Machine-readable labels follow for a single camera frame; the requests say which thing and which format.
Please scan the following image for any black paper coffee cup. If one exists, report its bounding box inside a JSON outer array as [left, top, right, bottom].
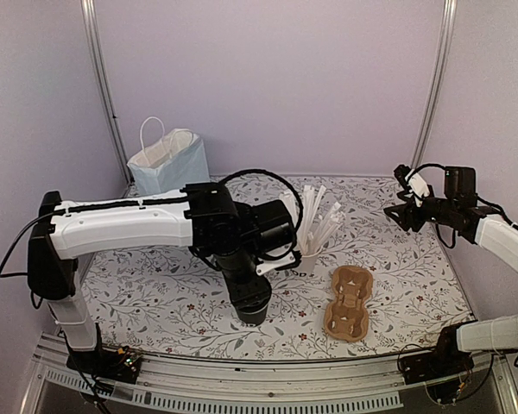
[[236, 304, 268, 326]]

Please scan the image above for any light blue paper bag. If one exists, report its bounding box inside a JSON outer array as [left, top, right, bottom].
[[127, 116, 210, 196]]

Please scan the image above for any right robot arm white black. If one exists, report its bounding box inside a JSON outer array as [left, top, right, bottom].
[[384, 165, 518, 384]]

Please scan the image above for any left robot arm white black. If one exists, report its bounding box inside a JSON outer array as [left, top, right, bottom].
[[18, 179, 304, 374]]

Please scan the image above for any white paper cup holding straws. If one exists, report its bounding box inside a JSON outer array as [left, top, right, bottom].
[[291, 253, 319, 277]]

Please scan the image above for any floral patterned table mat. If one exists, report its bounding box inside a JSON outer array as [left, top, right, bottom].
[[82, 177, 473, 361]]

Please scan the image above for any bundle of white wrapped straws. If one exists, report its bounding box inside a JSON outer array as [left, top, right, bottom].
[[279, 185, 345, 256]]

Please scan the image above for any brown cardboard cup carrier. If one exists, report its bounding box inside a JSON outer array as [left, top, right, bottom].
[[324, 266, 373, 342]]

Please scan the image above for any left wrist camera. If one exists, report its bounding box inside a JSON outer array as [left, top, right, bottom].
[[256, 251, 301, 276]]

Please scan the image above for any black braided cable loop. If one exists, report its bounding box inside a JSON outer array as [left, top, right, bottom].
[[218, 167, 306, 242]]

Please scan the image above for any front aluminium rail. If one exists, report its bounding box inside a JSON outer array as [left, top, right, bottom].
[[22, 335, 518, 413]]

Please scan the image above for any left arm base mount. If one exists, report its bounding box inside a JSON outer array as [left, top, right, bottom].
[[66, 347, 142, 384]]

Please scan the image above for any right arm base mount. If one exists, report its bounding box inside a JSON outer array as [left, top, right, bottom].
[[397, 350, 474, 405]]

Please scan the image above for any right aluminium frame post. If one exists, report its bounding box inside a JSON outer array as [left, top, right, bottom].
[[412, 0, 458, 168]]

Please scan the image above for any aluminium frame post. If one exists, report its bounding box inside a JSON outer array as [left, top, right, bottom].
[[412, 0, 458, 168], [80, 0, 132, 184]]

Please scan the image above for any left aluminium frame post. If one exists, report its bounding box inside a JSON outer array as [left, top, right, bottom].
[[80, 0, 132, 184]]

